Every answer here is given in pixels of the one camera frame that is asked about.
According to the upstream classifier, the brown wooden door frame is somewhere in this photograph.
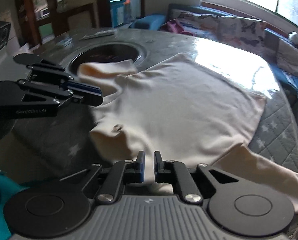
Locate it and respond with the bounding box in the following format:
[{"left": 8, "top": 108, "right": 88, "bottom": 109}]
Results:
[{"left": 95, "top": 0, "right": 113, "bottom": 28}]

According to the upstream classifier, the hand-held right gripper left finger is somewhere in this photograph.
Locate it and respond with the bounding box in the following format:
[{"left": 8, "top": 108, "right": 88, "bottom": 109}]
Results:
[{"left": 60, "top": 151, "right": 146, "bottom": 205}]

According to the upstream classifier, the cream shirt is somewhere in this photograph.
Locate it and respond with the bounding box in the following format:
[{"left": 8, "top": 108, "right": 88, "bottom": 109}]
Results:
[{"left": 77, "top": 52, "right": 298, "bottom": 214}]

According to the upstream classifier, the grey cushion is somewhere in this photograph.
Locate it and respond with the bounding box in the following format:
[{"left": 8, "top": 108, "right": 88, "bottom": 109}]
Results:
[{"left": 275, "top": 38, "right": 298, "bottom": 78}]

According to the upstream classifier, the blue sofa bench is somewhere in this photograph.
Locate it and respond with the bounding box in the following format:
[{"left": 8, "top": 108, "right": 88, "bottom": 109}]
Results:
[{"left": 129, "top": 4, "right": 298, "bottom": 120}]

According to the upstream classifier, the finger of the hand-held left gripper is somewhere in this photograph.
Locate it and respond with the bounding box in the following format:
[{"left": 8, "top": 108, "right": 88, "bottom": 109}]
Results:
[
  {"left": 18, "top": 79, "right": 104, "bottom": 106},
  {"left": 26, "top": 64, "right": 101, "bottom": 93}
]

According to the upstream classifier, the flat grey remote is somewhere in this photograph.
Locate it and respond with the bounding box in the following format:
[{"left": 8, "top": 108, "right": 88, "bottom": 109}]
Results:
[{"left": 79, "top": 29, "right": 117, "bottom": 41}]

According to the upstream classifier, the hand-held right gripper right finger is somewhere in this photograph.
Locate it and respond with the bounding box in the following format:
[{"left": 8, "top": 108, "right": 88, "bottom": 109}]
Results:
[{"left": 153, "top": 151, "right": 239, "bottom": 203}]

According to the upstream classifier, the blue box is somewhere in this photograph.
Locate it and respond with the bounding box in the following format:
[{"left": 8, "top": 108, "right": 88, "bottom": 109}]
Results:
[{"left": 109, "top": 0, "right": 132, "bottom": 27}]

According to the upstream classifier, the butterfly print cushion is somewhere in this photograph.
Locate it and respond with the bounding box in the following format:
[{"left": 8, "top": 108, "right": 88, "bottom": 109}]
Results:
[
  {"left": 169, "top": 8, "right": 222, "bottom": 37},
  {"left": 218, "top": 16, "right": 268, "bottom": 48}
]

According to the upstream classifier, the pink cloth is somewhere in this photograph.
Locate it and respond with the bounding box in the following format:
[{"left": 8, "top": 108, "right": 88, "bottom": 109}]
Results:
[{"left": 161, "top": 19, "right": 193, "bottom": 35}]

